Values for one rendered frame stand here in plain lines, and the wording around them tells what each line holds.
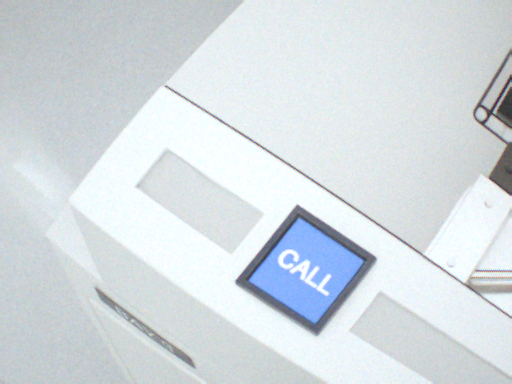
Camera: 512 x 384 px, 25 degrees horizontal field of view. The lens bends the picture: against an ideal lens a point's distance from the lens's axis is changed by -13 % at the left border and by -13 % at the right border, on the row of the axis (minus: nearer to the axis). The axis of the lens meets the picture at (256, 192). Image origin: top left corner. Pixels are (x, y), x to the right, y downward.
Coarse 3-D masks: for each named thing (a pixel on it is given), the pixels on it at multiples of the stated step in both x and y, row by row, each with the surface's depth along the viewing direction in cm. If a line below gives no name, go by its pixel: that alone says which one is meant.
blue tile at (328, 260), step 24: (288, 240) 72; (312, 240) 72; (264, 264) 71; (288, 264) 71; (312, 264) 71; (336, 264) 71; (360, 264) 71; (264, 288) 71; (288, 288) 71; (312, 288) 71; (336, 288) 70; (312, 312) 70
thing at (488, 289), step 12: (468, 192) 82; (456, 204) 81; (444, 228) 81; (504, 228) 80; (432, 240) 80; (504, 240) 80; (492, 252) 80; (504, 252) 80; (492, 264) 79; (504, 264) 79; (480, 288) 79; (492, 288) 79; (504, 288) 78; (492, 300) 78; (504, 300) 78
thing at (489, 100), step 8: (504, 64) 83; (496, 72) 83; (504, 72) 83; (496, 80) 83; (504, 80) 83; (488, 88) 82; (496, 88) 82; (504, 88) 83; (488, 96) 82; (496, 96) 82; (480, 104) 82; (488, 104) 82; (496, 104) 82; (480, 112) 82
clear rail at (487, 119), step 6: (474, 108) 82; (480, 114) 82; (486, 114) 81; (492, 114) 81; (480, 120) 82; (486, 120) 81; (492, 120) 81; (498, 120) 81; (486, 126) 82; (492, 126) 81; (498, 126) 81; (504, 126) 81; (510, 126) 81; (492, 132) 82; (498, 132) 81; (504, 132) 81; (510, 132) 81; (498, 138) 82; (504, 138) 81; (510, 138) 81
